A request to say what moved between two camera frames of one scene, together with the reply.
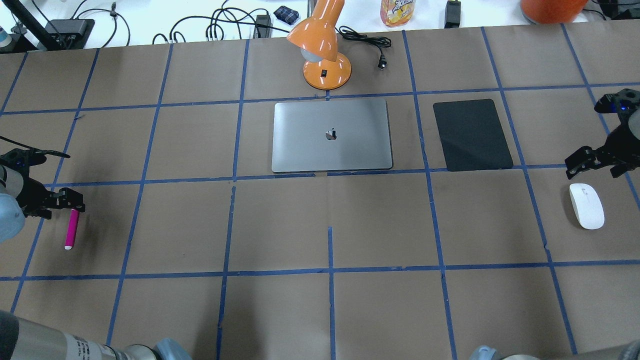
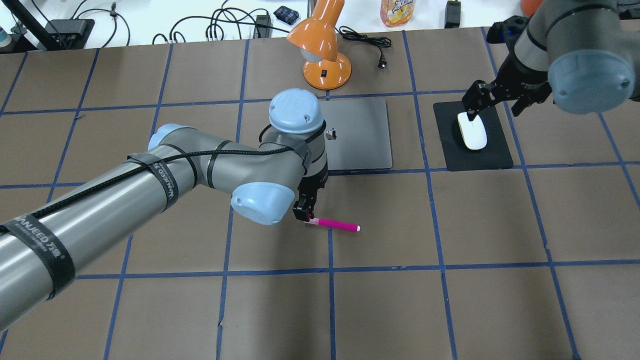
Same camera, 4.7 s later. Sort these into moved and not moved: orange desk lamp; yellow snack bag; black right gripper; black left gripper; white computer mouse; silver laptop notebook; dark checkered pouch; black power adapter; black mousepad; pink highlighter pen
Moved: black left gripper; black right gripper; white computer mouse; pink highlighter pen
Not moved: black power adapter; silver laptop notebook; orange desk lamp; dark checkered pouch; black mousepad; yellow snack bag
